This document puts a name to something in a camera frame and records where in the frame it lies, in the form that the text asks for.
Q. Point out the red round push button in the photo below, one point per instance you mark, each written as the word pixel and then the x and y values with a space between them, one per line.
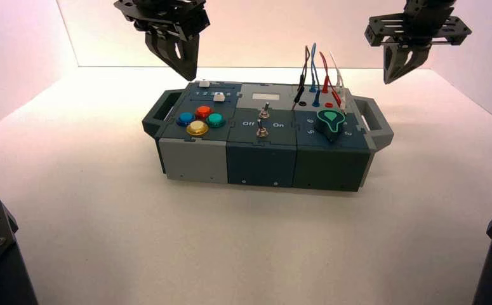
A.
pixel 204 111

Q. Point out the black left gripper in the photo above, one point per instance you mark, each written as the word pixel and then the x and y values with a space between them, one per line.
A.
pixel 166 14

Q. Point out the green round push button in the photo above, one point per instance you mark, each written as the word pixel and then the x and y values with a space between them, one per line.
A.
pixel 216 120

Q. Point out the grey and teal control box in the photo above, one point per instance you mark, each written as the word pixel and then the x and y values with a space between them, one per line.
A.
pixel 262 164

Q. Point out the yellow round push button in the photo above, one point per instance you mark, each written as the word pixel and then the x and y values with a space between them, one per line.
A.
pixel 197 128

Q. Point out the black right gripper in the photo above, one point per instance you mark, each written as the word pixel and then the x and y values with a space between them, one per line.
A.
pixel 418 27

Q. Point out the green pointer dial knob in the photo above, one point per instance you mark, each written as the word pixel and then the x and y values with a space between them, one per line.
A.
pixel 330 123

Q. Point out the metal toggle switch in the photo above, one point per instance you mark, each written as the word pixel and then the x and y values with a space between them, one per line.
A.
pixel 264 110
pixel 262 129

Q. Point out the white slider knob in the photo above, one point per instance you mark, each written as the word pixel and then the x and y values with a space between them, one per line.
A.
pixel 218 97
pixel 204 84

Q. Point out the small grey display screen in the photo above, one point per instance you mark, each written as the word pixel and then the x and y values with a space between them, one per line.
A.
pixel 265 96

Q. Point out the blue round push button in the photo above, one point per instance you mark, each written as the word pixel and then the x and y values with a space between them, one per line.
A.
pixel 185 118

